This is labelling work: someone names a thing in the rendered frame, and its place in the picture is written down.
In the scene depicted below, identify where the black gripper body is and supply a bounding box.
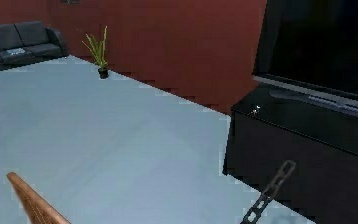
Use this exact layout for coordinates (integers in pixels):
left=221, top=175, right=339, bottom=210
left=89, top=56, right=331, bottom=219
left=274, top=159, right=297, bottom=188

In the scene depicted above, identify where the black television cabinet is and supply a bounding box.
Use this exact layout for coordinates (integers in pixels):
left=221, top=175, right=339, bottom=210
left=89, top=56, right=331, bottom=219
left=222, top=83, right=358, bottom=224

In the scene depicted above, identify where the small shiny metal item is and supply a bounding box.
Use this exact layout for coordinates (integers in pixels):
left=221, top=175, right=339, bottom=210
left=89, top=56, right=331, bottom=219
left=249, top=104, right=262, bottom=117

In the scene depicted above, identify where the black television set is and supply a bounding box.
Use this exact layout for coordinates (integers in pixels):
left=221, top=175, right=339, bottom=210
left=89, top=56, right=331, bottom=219
left=252, top=0, right=358, bottom=118

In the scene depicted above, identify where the green house plant black pot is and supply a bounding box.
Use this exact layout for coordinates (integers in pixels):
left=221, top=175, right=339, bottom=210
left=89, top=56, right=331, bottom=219
left=81, top=25, right=111, bottom=80

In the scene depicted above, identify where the dark grey sofa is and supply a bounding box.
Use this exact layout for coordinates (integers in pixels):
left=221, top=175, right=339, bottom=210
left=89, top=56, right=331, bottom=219
left=0, top=20, right=70, bottom=74

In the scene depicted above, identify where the pale blue flat item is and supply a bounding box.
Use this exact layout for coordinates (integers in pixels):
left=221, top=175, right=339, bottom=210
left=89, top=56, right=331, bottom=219
left=6, top=47, right=27, bottom=57

